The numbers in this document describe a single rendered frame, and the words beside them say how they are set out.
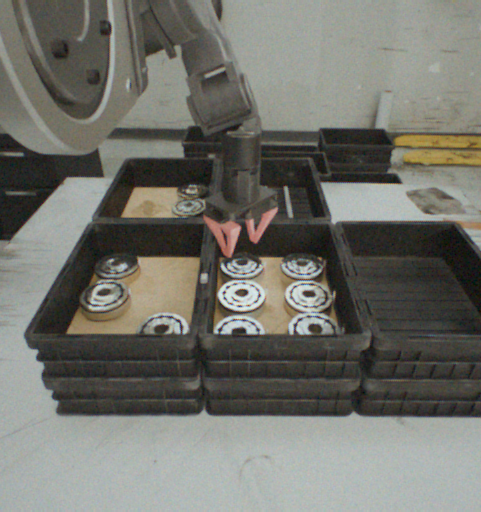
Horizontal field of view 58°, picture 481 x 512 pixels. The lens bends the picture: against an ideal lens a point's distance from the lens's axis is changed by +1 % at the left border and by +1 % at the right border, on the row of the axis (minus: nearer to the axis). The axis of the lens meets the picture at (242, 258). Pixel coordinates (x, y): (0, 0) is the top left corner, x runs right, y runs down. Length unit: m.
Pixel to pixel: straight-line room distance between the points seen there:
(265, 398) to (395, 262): 0.50
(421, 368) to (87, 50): 0.77
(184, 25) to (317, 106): 3.86
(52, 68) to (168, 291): 0.85
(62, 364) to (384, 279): 0.72
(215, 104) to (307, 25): 3.49
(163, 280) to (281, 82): 3.27
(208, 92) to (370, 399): 0.63
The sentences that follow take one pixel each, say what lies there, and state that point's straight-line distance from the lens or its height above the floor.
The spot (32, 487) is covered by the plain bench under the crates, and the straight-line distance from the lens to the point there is 0.93.
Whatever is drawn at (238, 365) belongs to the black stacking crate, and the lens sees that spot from 0.80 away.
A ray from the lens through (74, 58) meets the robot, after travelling 0.20.
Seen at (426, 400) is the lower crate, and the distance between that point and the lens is 0.94.
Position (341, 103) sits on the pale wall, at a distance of 4.23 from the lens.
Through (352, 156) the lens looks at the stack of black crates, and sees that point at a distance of 2.56.
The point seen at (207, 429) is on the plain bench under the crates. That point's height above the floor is 0.70.
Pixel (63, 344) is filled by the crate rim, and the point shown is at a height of 0.92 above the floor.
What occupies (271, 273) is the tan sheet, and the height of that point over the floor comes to 0.83.
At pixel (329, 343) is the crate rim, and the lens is 0.76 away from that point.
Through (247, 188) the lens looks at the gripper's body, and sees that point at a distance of 0.64.
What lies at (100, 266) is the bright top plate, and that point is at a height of 0.86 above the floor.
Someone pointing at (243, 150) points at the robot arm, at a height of 1.24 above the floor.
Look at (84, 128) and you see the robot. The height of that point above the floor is 1.40.
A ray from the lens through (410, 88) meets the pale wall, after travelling 4.33.
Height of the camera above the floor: 1.46
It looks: 36 degrees down
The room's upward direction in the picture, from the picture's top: straight up
